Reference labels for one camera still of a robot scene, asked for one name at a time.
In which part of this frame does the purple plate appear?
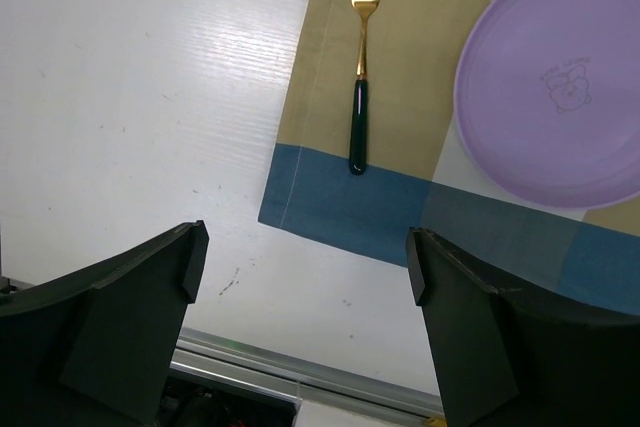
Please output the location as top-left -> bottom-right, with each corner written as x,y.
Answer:
454,0 -> 639,210

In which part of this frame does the green handled gold fork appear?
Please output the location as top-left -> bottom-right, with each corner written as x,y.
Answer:
348,0 -> 381,176

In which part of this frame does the front aluminium rail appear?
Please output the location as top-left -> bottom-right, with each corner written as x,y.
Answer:
171,328 -> 445,426

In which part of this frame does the blue tan white placemat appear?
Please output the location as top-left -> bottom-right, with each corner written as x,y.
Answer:
258,0 -> 639,314

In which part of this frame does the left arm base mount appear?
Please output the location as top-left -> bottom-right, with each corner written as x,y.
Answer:
149,370 -> 298,427

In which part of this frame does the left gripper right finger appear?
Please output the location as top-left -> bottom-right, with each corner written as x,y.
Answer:
407,228 -> 639,426

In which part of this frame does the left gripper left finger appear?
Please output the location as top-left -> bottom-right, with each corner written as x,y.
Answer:
1,221 -> 209,426

